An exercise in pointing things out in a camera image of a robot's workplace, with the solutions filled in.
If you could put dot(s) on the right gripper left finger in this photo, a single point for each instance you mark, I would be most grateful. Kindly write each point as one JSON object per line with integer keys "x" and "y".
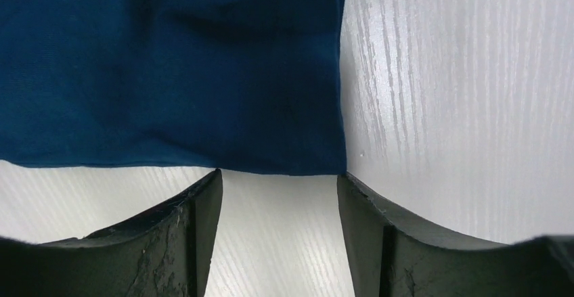
{"x": 165, "y": 250}

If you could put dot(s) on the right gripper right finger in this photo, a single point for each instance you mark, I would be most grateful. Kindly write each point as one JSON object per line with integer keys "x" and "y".
{"x": 394, "y": 252}

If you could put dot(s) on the blue t-shirt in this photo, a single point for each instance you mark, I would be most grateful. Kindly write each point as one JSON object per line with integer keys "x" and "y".
{"x": 247, "y": 85}

